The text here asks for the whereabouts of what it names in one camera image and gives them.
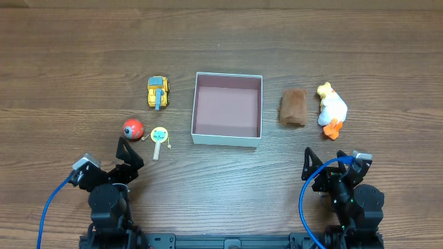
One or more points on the brown plush toy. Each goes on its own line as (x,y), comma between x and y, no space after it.
(293,107)

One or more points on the red eyeball toy ball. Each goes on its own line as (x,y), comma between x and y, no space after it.
(133,129)

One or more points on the yellow toy bulldozer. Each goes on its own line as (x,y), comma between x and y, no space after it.
(158,92)

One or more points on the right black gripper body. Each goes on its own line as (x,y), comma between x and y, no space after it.
(330,176)

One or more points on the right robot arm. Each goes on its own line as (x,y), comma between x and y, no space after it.
(358,206)

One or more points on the yellow wooden rattle drum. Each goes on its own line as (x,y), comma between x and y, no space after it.
(158,135)

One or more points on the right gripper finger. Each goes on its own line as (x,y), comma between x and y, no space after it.
(342,164)
(311,163)

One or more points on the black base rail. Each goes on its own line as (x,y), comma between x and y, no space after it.
(172,241)

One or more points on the white box with pink interior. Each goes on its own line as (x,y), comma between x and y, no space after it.
(227,110)

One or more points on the white plush duck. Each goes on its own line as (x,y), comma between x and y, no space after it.
(333,111)

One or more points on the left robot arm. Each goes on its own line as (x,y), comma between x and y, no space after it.
(112,224)

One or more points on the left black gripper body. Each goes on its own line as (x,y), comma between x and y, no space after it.
(115,173)

